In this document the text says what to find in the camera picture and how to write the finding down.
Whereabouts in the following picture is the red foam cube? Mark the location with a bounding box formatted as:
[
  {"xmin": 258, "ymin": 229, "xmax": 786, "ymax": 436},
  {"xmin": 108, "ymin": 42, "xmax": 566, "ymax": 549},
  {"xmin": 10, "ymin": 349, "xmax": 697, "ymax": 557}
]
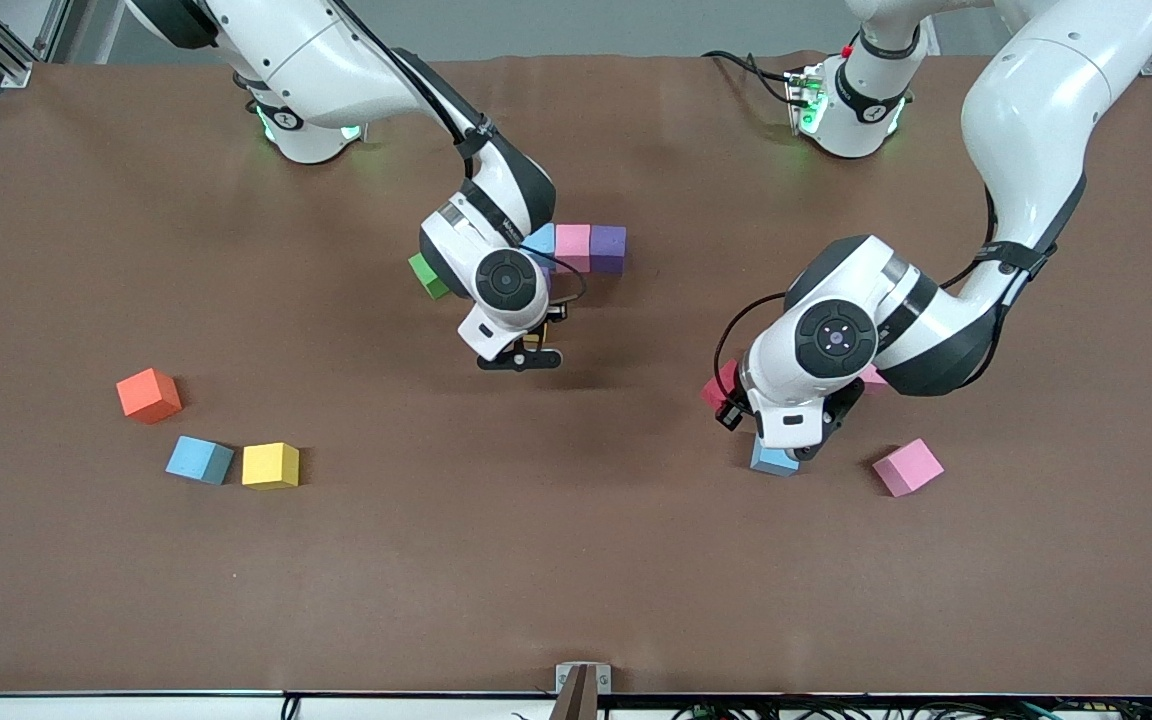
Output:
[{"xmin": 701, "ymin": 358, "xmax": 743, "ymax": 413}]

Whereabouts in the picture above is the purple foam cube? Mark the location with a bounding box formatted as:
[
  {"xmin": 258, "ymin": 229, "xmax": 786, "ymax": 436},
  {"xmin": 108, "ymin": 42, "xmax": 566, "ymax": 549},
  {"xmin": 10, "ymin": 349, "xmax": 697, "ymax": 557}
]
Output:
[{"xmin": 590, "ymin": 225, "xmax": 628, "ymax": 275}]

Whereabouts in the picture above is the green foam cube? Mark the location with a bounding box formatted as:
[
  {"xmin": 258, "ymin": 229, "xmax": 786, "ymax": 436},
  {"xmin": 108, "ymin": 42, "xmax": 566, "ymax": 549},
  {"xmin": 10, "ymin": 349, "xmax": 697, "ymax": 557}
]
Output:
[{"xmin": 408, "ymin": 252, "xmax": 451, "ymax": 301}]

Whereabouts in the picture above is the brown table mat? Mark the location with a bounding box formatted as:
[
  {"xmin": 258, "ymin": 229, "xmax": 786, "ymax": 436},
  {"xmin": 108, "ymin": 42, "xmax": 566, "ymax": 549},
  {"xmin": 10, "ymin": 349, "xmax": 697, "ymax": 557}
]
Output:
[{"xmin": 0, "ymin": 52, "xmax": 1152, "ymax": 697}]

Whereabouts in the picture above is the orange foam cube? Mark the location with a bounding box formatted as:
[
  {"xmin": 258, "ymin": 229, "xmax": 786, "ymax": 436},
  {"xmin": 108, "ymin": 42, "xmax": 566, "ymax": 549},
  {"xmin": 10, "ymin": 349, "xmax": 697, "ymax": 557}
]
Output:
[{"xmin": 116, "ymin": 367, "xmax": 183, "ymax": 425}]

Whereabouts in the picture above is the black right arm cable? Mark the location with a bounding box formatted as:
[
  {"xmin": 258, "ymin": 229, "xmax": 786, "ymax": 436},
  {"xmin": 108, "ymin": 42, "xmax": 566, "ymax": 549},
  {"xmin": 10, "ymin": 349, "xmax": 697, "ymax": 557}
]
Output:
[{"xmin": 336, "ymin": 0, "xmax": 589, "ymax": 306}]

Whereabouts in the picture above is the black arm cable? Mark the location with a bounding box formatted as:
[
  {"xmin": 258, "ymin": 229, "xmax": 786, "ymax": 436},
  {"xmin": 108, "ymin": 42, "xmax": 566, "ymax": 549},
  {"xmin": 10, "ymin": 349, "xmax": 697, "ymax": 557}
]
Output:
[
  {"xmin": 336, "ymin": 0, "xmax": 589, "ymax": 306},
  {"xmin": 714, "ymin": 185, "xmax": 1062, "ymax": 401}
]

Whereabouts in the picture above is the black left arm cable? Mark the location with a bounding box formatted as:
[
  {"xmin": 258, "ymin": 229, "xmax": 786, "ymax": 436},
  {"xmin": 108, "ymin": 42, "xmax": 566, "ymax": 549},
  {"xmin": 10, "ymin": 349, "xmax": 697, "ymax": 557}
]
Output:
[{"xmin": 714, "ymin": 185, "xmax": 1062, "ymax": 401}]

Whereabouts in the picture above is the black left base cable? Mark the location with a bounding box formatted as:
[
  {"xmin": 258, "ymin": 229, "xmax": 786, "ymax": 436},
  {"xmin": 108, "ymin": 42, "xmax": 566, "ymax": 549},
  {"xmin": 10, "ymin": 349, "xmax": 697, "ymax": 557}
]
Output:
[{"xmin": 701, "ymin": 48, "xmax": 802, "ymax": 109}]

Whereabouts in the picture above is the grey metal bracket with post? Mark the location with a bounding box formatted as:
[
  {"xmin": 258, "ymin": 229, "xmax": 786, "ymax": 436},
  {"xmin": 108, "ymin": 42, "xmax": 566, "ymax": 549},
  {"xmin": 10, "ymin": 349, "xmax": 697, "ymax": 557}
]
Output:
[{"xmin": 551, "ymin": 662, "xmax": 613, "ymax": 720}]

